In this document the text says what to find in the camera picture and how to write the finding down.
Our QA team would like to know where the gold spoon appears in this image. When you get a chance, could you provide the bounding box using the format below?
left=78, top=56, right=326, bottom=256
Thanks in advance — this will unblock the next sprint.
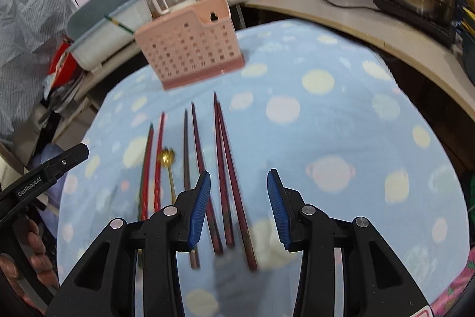
left=159, top=148, right=178, bottom=203

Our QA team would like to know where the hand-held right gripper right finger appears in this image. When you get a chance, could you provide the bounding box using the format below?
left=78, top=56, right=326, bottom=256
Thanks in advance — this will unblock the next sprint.
left=266, top=168, right=427, bottom=317

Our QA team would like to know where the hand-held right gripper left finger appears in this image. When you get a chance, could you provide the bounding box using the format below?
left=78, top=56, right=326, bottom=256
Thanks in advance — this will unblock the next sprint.
left=46, top=170, right=212, bottom=317

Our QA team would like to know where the red plastic basin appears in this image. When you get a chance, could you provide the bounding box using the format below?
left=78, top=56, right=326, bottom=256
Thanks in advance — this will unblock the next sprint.
left=48, top=40, right=77, bottom=87

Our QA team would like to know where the stack of metal plates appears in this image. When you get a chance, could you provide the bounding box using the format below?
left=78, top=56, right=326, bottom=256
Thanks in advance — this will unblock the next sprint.
left=48, top=75, right=90, bottom=113

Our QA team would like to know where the dark red chopstick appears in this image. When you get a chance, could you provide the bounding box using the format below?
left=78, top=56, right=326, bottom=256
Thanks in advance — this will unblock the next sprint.
left=190, top=101, right=224, bottom=255
left=213, top=92, right=235, bottom=249
left=217, top=101, right=258, bottom=272

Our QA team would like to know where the pink perforated utensil basket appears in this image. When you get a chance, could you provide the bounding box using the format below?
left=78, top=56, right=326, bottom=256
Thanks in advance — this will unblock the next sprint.
left=134, top=0, right=246, bottom=92

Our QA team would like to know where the pink floral cloth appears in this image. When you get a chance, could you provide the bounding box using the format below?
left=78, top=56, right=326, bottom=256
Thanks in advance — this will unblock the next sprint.
left=430, top=258, right=475, bottom=317

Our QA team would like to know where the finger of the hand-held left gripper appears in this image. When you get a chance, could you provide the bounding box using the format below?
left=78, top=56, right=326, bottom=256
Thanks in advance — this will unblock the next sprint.
left=41, top=142, right=90, bottom=180

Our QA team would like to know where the black induction cooker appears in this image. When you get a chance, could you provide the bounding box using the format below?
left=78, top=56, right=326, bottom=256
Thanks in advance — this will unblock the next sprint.
left=373, top=0, right=457, bottom=46

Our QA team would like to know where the person's left hand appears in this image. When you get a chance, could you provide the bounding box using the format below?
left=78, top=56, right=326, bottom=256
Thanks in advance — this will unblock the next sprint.
left=0, top=218, right=59, bottom=291

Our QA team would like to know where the black power cable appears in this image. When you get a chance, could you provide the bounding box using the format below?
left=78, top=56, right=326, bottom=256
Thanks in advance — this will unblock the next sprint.
left=321, top=0, right=379, bottom=11

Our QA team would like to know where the grey striped cloth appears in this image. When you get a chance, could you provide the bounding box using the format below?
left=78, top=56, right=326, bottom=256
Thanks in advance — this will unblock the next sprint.
left=0, top=0, right=80, bottom=169

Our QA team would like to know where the green striped chopstick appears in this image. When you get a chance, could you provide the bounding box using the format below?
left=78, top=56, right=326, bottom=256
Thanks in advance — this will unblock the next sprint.
left=105, top=15, right=135, bottom=34

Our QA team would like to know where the dark brown chopstick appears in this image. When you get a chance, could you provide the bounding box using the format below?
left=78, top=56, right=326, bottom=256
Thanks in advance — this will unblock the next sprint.
left=183, top=108, right=201, bottom=270

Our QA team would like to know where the blue polka dot blanket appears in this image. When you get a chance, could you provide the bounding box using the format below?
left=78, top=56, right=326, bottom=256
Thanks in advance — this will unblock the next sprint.
left=56, top=20, right=470, bottom=317

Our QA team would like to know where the grey-blue lidded plastic tub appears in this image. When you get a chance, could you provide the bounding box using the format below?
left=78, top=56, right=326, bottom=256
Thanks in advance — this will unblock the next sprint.
left=67, top=0, right=153, bottom=72

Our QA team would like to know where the bright red chopstick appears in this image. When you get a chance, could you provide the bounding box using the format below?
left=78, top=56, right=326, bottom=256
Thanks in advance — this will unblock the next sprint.
left=153, top=112, right=166, bottom=212

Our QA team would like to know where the green and red chopstick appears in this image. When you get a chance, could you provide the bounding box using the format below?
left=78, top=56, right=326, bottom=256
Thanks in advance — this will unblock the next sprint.
left=138, top=123, right=154, bottom=223

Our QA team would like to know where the blue plastic bag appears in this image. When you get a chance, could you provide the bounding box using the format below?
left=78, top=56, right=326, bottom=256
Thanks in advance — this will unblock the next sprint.
left=37, top=146, right=61, bottom=217

